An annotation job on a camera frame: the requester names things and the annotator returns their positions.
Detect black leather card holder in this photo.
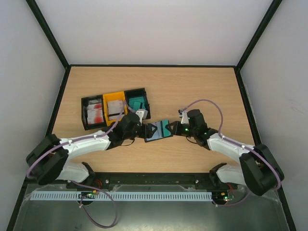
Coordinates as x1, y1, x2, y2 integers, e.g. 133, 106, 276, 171
144, 121, 173, 142

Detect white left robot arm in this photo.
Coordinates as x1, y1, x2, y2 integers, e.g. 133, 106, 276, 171
26, 110, 157, 185

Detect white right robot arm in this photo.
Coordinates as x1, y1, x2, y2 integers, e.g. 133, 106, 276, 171
166, 109, 284, 196

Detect teal card stack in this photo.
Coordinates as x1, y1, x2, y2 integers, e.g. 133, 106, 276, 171
128, 96, 147, 111

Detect black right card bin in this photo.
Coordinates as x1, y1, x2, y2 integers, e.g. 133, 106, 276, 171
124, 88, 151, 119

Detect black card bin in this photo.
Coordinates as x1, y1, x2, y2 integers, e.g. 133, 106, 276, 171
81, 95, 107, 130
124, 88, 151, 119

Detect white striped cards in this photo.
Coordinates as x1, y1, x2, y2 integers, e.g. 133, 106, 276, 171
107, 100, 127, 121

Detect yellow middle card bin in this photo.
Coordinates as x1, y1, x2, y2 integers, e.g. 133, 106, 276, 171
103, 91, 126, 126

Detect red and white cards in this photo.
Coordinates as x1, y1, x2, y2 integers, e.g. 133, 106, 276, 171
86, 99, 104, 125

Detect black left card bin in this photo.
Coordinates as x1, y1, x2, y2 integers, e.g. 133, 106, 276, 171
81, 95, 107, 130

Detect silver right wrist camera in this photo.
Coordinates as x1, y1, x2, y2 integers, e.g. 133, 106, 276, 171
179, 109, 189, 124

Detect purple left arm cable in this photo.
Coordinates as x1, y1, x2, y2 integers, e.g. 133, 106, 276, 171
26, 100, 135, 228

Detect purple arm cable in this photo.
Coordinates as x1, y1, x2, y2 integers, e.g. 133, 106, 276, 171
26, 100, 135, 228
179, 99, 282, 207

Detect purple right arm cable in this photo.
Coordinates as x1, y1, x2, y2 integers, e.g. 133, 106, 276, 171
179, 99, 282, 207

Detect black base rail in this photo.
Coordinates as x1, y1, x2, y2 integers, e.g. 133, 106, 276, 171
25, 170, 280, 191

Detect grey slotted cable duct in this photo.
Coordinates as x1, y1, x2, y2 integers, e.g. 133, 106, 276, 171
30, 191, 213, 202

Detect black enclosure frame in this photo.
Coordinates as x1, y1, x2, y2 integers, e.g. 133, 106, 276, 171
27, 0, 282, 144

